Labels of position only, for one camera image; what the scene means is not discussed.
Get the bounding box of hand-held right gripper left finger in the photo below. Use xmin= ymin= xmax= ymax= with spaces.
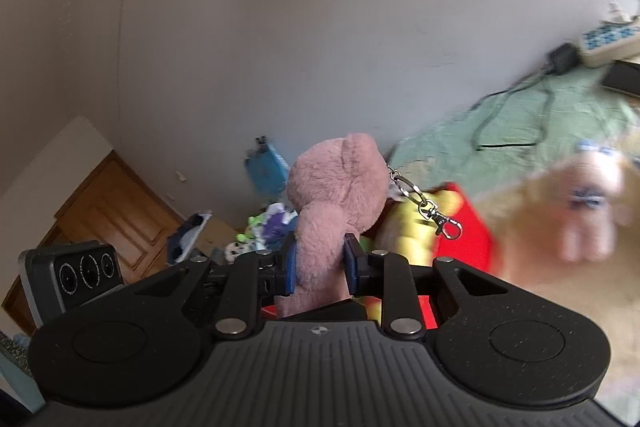
xmin=132 ymin=231 xmax=301 ymax=340

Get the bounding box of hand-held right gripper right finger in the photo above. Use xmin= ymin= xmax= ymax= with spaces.
xmin=344 ymin=233 xmax=508 ymax=339

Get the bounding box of yellow tiger plush pink shirt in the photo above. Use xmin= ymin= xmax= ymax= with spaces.
xmin=355 ymin=188 xmax=463 ymax=323

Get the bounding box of pink plush bear keychain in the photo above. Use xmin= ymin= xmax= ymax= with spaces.
xmin=274 ymin=133 xmax=463 ymax=319

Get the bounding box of red cardboard box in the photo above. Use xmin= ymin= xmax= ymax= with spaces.
xmin=260 ymin=182 xmax=503 ymax=328

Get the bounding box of white bunny plush blue bow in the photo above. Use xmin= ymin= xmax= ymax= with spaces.
xmin=555 ymin=139 xmax=640 ymax=263

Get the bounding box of purple white toy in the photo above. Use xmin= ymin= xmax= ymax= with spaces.
xmin=260 ymin=202 xmax=299 ymax=243

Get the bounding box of small white skull toy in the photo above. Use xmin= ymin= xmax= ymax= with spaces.
xmin=222 ymin=239 xmax=256 ymax=263

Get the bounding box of wooden door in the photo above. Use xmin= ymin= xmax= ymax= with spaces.
xmin=0 ymin=152 xmax=186 ymax=338

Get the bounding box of blue plastic bag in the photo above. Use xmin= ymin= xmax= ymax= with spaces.
xmin=244 ymin=136 xmax=291 ymax=198

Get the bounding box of black power adapter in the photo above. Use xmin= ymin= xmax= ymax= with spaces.
xmin=547 ymin=43 xmax=581 ymax=75

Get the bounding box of black smartphone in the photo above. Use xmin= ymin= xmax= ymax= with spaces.
xmin=600 ymin=59 xmax=640 ymax=98

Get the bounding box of white blue power strip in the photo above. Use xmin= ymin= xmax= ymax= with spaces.
xmin=580 ymin=14 xmax=640 ymax=68

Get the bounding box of thin black cable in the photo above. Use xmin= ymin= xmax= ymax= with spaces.
xmin=467 ymin=67 xmax=556 ymax=152

